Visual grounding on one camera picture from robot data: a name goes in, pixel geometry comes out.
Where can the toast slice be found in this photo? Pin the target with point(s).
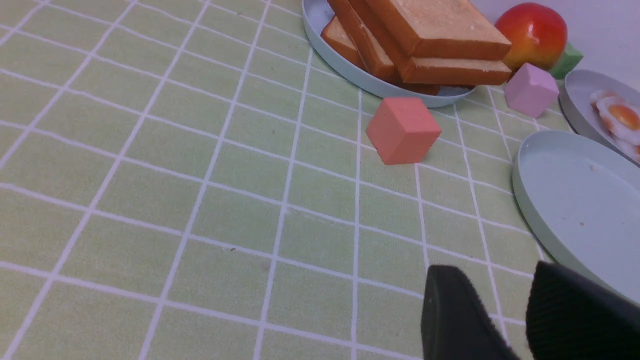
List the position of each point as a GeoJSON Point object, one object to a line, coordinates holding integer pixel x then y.
{"type": "Point", "coordinates": [335, 35]}
{"type": "Point", "coordinates": [385, 59]}
{"type": "Point", "coordinates": [441, 29]}

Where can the green cube block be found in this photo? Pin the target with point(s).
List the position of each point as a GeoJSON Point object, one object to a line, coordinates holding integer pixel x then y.
{"type": "Point", "coordinates": [569, 59]}

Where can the red yellow toy apple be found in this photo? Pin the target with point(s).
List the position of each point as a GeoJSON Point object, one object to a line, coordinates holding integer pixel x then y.
{"type": "Point", "coordinates": [537, 33]}

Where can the toast slice bottom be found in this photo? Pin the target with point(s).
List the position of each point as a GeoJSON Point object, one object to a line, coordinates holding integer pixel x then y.
{"type": "Point", "coordinates": [335, 35]}

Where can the salmon cube block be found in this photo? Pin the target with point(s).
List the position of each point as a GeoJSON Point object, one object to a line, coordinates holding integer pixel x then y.
{"type": "Point", "coordinates": [402, 130]}

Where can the sandwich plate light blue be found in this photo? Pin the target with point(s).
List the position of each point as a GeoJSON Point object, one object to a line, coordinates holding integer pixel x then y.
{"type": "Point", "coordinates": [581, 200]}

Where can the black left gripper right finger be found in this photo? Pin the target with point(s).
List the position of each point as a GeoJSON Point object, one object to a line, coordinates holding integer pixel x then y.
{"type": "Point", "coordinates": [569, 317]}

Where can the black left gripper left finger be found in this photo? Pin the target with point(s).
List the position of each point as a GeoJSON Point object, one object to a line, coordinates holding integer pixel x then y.
{"type": "Point", "coordinates": [455, 324]}

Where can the egg plate light blue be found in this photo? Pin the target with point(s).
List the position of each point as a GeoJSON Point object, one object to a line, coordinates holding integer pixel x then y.
{"type": "Point", "coordinates": [574, 100]}

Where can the toast slice middle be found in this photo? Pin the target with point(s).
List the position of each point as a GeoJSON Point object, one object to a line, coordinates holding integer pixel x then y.
{"type": "Point", "coordinates": [385, 59]}

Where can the fried egg toy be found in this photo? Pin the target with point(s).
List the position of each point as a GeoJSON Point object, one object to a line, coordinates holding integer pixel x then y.
{"type": "Point", "coordinates": [620, 118]}
{"type": "Point", "coordinates": [630, 150]}

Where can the green checkered tablecloth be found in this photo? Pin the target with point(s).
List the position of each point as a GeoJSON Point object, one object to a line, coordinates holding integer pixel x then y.
{"type": "Point", "coordinates": [188, 179]}

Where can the fried egg toy front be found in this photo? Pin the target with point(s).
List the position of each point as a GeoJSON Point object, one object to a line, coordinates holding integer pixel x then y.
{"type": "Point", "coordinates": [630, 150]}

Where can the bread plate light blue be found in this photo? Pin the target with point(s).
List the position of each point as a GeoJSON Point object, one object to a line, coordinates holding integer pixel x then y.
{"type": "Point", "coordinates": [316, 14]}

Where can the toast slice top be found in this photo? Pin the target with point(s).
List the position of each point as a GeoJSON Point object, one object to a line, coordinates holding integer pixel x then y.
{"type": "Point", "coordinates": [441, 29]}

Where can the pink cube block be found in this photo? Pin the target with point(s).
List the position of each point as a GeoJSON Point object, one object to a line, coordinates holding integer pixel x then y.
{"type": "Point", "coordinates": [531, 91]}

